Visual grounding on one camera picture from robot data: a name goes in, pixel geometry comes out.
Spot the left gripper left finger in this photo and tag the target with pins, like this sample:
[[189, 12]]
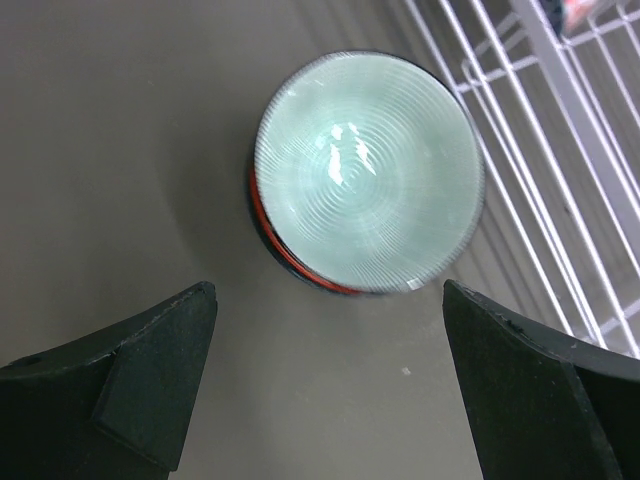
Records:
[[114, 404]]

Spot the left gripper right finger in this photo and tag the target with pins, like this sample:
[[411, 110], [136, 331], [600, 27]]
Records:
[[540, 404]]

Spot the pale green bowl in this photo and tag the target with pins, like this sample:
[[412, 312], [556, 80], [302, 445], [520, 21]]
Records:
[[369, 171]]

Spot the dark bottom bowls stack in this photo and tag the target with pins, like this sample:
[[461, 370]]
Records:
[[279, 251]]

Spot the white wire dish rack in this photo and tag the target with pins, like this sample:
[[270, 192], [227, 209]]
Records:
[[553, 91]]

